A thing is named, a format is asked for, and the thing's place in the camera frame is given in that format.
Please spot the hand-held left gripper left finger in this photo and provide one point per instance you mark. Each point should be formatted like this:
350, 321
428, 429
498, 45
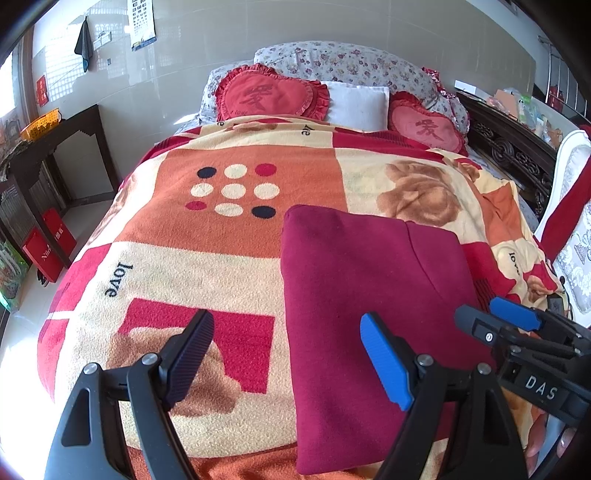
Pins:
184, 360

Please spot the printed fleece blanket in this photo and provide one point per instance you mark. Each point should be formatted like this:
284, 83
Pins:
184, 230

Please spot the person's right hand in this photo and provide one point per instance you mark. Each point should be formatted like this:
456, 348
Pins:
542, 443

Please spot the small red heart cushion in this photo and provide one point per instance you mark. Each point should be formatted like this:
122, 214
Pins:
427, 127

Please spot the green bag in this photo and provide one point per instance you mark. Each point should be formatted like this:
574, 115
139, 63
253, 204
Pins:
11, 277

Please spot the metal railing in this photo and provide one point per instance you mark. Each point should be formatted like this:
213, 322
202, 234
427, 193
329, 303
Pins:
561, 74

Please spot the wall calendar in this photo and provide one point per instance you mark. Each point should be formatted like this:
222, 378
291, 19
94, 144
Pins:
141, 23

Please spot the pile of packets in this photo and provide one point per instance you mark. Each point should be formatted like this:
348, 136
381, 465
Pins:
526, 108

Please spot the white pillow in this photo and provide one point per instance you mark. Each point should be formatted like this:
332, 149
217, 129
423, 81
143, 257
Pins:
360, 104

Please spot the white chair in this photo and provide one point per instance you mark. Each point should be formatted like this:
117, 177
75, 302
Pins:
577, 152

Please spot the dark hanging towel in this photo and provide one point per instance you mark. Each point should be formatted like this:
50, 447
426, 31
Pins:
84, 44

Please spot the red wall ornament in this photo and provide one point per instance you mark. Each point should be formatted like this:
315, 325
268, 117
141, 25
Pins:
42, 91

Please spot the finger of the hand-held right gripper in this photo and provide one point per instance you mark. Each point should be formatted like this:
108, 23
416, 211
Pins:
515, 311
475, 323

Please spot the carved dark wooden bed frame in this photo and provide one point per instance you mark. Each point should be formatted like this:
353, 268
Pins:
508, 143

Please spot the orange plastic basket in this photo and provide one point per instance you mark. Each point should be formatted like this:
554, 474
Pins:
41, 124

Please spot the red box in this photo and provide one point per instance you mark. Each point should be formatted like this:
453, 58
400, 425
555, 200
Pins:
60, 230
44, 256

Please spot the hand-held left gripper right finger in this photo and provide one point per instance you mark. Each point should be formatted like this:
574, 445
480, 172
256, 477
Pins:
385, 360

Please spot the large red heart cushion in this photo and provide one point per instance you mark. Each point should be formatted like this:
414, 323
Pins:
263, 94

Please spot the maroon sweater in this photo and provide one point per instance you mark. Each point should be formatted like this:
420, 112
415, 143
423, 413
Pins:
369, 277

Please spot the dark wooden side table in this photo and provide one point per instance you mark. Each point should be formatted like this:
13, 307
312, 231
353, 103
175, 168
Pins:
78, 122

